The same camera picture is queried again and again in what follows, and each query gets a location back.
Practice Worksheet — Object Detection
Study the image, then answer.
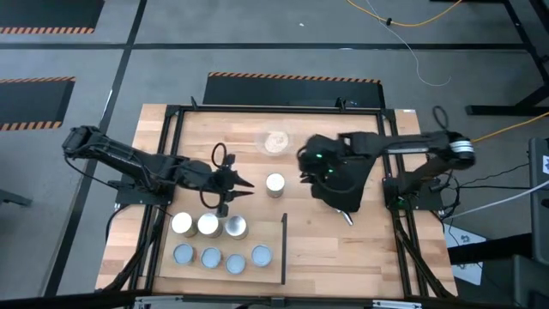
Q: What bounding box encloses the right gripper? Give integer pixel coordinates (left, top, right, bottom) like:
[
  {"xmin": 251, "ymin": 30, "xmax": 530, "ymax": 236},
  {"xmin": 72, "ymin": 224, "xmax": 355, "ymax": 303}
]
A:
[{"xmin": 297, "ymin": 134, "xmax": 344, "ymax": 197}]

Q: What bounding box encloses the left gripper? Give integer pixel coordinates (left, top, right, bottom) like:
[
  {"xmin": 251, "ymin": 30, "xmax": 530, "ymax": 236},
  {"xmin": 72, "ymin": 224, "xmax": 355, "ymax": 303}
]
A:
[{"xmin": 184, "ymin": 154, "xmax": 256, "ymax": 218}]

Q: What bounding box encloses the short yellow label can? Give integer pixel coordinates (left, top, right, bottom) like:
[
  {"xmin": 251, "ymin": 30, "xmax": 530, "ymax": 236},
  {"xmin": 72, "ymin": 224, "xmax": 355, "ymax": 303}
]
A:
[{"xmin": 264, "ymin": 172, "xmax": 287, "ymax": 199}]

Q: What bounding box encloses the green label tin can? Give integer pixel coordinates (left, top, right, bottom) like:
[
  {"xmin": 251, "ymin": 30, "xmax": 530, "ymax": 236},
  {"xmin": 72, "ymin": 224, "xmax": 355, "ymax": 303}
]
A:
[{"xmin": 224, "ymin": 215, "xmax": 250, "ymax": 240}]

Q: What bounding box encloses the black oven mitt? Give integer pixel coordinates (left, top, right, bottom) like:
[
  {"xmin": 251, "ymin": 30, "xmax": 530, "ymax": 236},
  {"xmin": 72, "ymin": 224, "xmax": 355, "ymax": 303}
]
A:
[{"xmin": 311, "ymin": 141, "xmax": 379, "ymax": 215}]

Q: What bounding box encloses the olive label tin can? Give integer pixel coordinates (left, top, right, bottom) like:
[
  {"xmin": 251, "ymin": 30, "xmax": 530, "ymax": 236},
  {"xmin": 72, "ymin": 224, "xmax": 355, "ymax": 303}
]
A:
[{"xmin": 170, "ymin": 210, "xmax": 198, "ymax": 239}]

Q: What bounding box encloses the red mixed fruit can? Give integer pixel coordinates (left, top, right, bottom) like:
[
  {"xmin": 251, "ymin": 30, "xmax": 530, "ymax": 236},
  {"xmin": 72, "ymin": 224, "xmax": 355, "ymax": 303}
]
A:
[{"xmin": 250, "ymin": 244, "xmax": 275, "ymax": 269}]

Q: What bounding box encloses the black shelf divider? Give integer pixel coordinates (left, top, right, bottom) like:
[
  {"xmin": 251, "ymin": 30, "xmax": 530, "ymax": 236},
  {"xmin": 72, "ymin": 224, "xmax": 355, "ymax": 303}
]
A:
[{"xmin": 281, "ymin": 212, "xmax": 288, "ymax": 285}]

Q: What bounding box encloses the clear bowl of grain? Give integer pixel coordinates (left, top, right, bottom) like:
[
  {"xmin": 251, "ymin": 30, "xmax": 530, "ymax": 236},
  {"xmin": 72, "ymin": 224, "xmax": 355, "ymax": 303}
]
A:
[{"xmin": 255, "ymin": 130, "xmax": 294, "ymax": 157}]

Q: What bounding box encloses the black hazard-striped floor mat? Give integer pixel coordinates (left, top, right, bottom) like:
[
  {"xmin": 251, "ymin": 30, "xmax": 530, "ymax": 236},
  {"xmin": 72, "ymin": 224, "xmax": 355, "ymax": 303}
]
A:
[
  {"xmin": 202, "ymin": 71, "xmax": 386, "ymax": 109},
  {"xmin": 0, "ymin": 0, "xmax": 106, "ymax": 35},
  {"xmin": 0, "ymin": 76, "xmax": 76, "ymax": 132}
]

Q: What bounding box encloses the silver aluminium extrusion bar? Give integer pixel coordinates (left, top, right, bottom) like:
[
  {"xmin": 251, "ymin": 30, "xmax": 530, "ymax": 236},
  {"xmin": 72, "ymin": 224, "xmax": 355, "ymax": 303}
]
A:
[
  {"xmin": 132, "ymin": 294, "xmax": 185, "ymax": 309},
  {"xmin": 371, "ymin": 299, "xmax": 424, "ymax": 309}
]

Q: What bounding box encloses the white printed paper sheet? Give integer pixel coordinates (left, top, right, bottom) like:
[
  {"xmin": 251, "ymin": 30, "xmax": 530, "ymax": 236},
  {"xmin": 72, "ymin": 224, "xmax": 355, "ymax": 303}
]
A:
[{"xmin": 443, "ymin": 222, "xmax": 484, "ymax": 287}]

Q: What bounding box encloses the black metal stand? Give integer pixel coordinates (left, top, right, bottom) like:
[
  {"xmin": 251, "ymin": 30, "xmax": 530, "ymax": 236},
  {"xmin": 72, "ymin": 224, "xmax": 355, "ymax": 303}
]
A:
[{"xmin": 465, "ymin": 0, "xmax": 549, "ymax": 117}]

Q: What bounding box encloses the grey metal leg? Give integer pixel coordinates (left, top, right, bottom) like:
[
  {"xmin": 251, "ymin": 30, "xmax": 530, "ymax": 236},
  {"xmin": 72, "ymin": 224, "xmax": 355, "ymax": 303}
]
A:
[{"xmin": 0, "ymin": 188, "xmax": 33, "ymax": 208}]

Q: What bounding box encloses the black furniture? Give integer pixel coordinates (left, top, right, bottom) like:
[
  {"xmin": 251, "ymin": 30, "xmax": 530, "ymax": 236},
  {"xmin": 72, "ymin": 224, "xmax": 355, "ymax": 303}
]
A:
[{"xmin": 448, "ymin": 233, "xmax": 549, "ymax": 309}]

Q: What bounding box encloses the grey cabinet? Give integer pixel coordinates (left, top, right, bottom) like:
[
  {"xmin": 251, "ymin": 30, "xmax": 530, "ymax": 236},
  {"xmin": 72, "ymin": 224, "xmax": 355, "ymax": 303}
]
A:
[{"xmin": 527, "ymin": 136, "xmax": 549, "ymax": 267}]

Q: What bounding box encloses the black aluminium table frame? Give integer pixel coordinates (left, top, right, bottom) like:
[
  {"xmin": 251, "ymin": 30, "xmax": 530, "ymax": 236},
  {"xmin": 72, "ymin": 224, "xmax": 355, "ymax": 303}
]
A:
[{"xmin": 128, "ymin": 96, "xmax": 458, "ymax": 301}]

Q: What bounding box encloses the black cable bundle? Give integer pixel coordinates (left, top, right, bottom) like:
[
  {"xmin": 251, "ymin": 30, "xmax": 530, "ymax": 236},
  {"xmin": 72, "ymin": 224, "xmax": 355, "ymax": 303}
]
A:
[
  {"xmin": 394, "ymin": 212, "xmax": 455, "ymax": 300},
  {"xmin": 100, "ymin": 205, "xmax": 171, "ymax": 293}
]

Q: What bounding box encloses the thin white cable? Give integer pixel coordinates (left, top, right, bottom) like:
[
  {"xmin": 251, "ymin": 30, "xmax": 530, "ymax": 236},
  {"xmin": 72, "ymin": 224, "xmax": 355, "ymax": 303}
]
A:
[{"xmin": 366, "ymin": 0, "xmax": 452, "ymax": 87}]

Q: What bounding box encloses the thin yellow cable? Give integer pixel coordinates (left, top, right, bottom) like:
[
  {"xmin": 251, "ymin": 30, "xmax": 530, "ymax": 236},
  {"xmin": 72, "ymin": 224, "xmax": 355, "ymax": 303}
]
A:
[{"xmin": 346, "ymin": 0, "xmax": 463, "ymax": 27}]

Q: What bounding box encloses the thick white cable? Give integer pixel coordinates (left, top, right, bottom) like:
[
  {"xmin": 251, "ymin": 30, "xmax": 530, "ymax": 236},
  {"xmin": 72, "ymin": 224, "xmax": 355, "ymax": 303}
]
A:
[{"xmin": 445, "ymin": 179, "xmax": 549, "ymax": 220}]

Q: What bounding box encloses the yellow extension cord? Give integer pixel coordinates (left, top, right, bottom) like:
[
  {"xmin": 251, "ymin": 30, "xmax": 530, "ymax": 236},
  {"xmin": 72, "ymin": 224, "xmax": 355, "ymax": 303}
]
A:
[{"xmin": 471, "ymin": 111, "xmax": 549, "ymax": 145}]

